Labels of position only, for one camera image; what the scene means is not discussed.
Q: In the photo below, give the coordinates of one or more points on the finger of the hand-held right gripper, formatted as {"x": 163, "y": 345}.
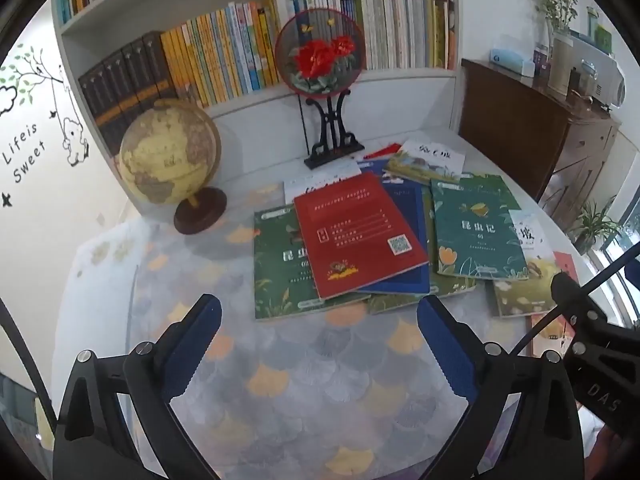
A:
{"x": 575, "y": 302}

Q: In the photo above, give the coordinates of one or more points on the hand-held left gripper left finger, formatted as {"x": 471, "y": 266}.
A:
{"x": 195, "y": 345}

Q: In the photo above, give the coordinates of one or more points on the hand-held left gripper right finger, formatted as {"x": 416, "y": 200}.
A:
{"x": 445, "y": 350}

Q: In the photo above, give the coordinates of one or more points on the white and light blue book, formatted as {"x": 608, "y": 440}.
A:
{"x": 525, "y": 290}

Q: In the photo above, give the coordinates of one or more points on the teal green book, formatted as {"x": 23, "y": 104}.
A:
{"x": 475, "y": 230}

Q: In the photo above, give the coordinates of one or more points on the plain blue book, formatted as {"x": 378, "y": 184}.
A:
{"x": 405, "y": 210}

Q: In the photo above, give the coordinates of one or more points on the row of dark brown books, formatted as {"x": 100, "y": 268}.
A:
{"x": 125, "y": 90}

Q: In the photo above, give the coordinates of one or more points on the row of yellow books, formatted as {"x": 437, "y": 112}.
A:
{"x": 220, "y": 55}

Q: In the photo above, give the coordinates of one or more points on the row of white-spined books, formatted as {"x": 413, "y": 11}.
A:
{"x": 400, "y": 30}

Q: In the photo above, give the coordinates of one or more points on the orange book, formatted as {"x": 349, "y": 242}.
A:
{"x": 550, "y": 332}

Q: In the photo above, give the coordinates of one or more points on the green floor plant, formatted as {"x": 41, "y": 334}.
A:
{"x": 595, "y": 225}

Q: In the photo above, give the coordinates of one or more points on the dark green book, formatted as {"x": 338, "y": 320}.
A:
{"x": 280, "y": 270}

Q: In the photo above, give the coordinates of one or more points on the red book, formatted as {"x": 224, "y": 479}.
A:
{"x": 350, "y": 240}

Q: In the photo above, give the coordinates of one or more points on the white book with green meadow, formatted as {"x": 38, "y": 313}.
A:
{"x": 425, "y": 160}

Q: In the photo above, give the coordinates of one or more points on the brown wooden cabinet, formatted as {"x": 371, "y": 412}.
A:
{"x": 510, "y": 120}

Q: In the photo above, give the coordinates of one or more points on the white book with brown landscape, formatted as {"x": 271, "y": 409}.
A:
{"x": 310, "y": 187}

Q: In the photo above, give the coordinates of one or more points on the yellow globe on wooden base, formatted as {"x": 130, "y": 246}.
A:
{"x": 165, "y": 150}

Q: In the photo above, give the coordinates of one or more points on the red paper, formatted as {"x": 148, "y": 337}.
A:
{"x": 385, "y": 152}

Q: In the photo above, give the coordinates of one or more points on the white printer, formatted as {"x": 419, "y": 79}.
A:
{"x": 600, "y": 70}

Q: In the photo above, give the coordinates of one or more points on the potted plant in white pot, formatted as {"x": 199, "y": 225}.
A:
{"x": 560, "y": 60}

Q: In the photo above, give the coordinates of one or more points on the light blue tissue box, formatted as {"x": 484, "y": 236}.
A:
{"x": 510, "y": 60}

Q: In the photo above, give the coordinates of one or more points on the green box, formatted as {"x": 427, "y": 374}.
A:
{"x": 600, "y": 35}

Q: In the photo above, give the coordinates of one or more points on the round embroidered fan on stand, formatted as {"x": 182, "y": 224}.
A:
{"x": 320, "y": 55}

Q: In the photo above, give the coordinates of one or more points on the wall sticker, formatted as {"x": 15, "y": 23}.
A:
{"x": 70, "y": 135}

